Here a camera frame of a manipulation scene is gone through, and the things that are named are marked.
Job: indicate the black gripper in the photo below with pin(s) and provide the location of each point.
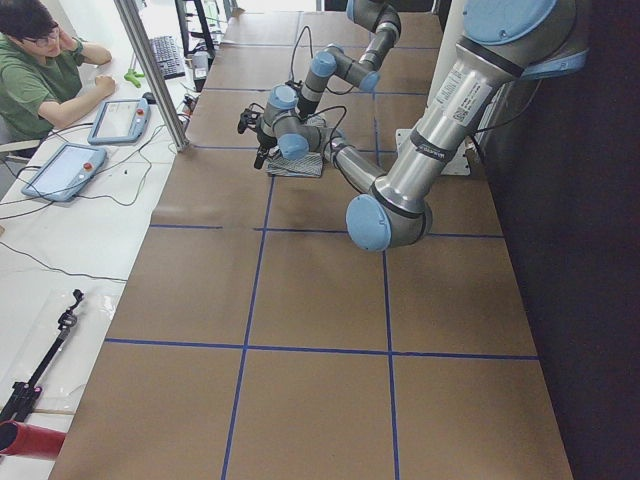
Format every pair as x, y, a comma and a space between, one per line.
302, 116
264, 139

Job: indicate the blue white striped polo shirt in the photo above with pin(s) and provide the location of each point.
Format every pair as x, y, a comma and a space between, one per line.
300, 165

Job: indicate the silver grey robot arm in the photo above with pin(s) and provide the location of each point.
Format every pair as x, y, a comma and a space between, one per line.
379, 18
501, 42

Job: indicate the black computer mouse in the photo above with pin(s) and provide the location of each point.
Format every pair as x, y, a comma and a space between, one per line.
149, 97

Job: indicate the black keyboard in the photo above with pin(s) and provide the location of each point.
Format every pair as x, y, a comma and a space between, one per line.
168, 56

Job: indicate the upper blue teach pendant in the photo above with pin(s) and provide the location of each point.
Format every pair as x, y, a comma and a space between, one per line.
119, 122

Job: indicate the blue teach pendant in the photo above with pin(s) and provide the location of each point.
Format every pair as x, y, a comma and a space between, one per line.
119, 122
66, 173

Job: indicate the green plastic tool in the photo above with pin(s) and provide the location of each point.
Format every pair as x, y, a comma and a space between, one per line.
134, 77

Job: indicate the lower blue teach pendant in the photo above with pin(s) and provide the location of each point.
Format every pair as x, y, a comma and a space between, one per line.
66, 173

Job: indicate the seated man green shirt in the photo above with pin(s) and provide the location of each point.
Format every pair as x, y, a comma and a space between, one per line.
40, 80

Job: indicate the clear plastic bag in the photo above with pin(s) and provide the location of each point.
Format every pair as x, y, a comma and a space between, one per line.
65, 378

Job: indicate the red cylinder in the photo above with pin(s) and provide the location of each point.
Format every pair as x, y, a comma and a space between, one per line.
30, 441

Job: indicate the aluminium profile post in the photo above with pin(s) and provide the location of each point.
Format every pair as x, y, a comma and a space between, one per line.
137, 35

